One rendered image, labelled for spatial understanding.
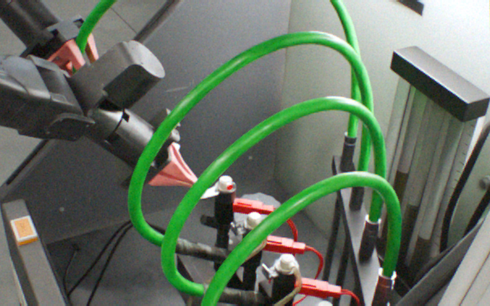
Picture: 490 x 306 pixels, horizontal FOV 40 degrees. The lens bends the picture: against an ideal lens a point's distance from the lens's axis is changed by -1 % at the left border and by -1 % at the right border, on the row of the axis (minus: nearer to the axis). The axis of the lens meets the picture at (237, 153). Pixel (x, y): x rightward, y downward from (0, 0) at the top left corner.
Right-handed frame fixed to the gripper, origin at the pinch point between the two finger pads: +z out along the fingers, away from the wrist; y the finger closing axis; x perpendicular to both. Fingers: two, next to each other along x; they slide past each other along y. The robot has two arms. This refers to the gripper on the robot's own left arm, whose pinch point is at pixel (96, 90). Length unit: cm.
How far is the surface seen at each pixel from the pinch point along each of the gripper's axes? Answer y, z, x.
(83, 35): -1.8, -5.8, -4.9
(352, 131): 12.2, 27.7, -19.1
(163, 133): -16.9, 8.9, -11.6
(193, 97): -15.6, 8.2, -16.2
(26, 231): 5.7, 7.9, 29.3
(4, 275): 94, 17, 125
